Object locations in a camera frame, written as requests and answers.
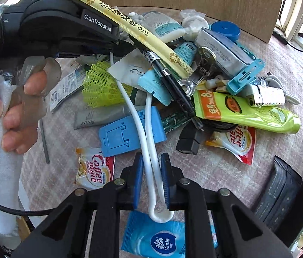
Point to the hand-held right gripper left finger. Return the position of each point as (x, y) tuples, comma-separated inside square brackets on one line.
[(138, 177)]

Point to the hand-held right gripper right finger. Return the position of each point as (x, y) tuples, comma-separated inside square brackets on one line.
[(165, 177)]

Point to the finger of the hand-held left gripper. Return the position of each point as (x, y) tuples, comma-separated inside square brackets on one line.
[(87, 54), (126, 46)]

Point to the white blue printed packet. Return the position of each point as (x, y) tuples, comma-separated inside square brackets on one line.
[(62, 91)]

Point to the black pen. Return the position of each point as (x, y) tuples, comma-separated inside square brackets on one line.
[(167, 80)]

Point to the pink checked desktop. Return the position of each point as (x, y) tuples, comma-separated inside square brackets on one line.
[(221, 177)]

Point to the person's left hand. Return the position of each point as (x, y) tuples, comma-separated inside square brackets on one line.
[(14, 118)]

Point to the yellow chopstick sleeve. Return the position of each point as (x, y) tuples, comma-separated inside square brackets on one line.
[(130, 24)]

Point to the white pouch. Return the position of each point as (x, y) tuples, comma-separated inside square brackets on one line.
[(130, 70)]

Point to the green shuttlecock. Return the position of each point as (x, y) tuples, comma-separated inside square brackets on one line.
[(100, 86)]

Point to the white blue lotion tube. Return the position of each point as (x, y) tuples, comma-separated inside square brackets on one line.
[(162, 27)]

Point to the black plug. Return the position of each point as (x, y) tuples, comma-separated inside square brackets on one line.
[(189, 142)]

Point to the coffee creamer sachet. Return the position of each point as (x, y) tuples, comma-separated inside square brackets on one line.
[(95, 169), (235, 142)]

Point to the blue plastic phone stand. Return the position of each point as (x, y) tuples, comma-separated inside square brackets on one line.
[(119, 134)]

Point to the light blue sachet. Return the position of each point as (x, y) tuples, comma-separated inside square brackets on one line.
[(155, 87)]

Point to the small teal white tube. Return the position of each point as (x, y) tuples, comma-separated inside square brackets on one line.
[(185, 52)]

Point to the green printed strip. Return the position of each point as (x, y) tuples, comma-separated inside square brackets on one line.
[(175, 118)]

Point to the blue tissue packet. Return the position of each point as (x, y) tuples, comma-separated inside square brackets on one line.
[(154, 239)]

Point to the grey cosmetic tube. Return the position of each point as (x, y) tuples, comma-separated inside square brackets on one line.
[(100, 117)]

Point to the clear bag of cotton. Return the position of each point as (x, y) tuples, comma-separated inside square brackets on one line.
[(194, 22)]

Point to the steel bulldog clip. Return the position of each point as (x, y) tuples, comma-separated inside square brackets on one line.
[(200, 67)]

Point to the upright wooden board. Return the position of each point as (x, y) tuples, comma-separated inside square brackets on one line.
[(194, 0)]

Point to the grey blue box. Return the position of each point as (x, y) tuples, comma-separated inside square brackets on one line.
[(221, 51)]

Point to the blue round case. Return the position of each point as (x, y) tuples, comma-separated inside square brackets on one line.
[(225, 29)]

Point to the green tube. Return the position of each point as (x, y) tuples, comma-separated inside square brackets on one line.
[(248, 113)]

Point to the black printed pouch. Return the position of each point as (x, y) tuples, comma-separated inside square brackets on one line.
[(278, 193)]

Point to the blue plastic clothespin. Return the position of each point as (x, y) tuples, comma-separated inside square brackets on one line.
[(245, 76)]

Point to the patterned lighter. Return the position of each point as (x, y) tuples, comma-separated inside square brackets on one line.
[(268, 96)]

